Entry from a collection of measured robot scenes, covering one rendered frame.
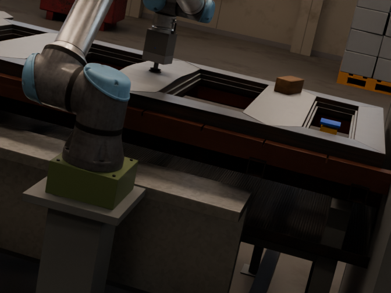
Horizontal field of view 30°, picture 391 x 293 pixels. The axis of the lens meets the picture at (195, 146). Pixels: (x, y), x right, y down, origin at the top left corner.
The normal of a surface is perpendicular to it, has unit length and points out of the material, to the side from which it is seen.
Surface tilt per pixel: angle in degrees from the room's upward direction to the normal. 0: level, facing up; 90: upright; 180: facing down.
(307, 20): 90
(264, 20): 90
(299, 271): 0
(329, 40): 90
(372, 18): 90
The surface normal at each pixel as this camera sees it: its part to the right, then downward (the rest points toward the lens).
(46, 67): -0.10, -0.41
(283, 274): 0.19, -0.94
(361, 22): -0.23, 0.22
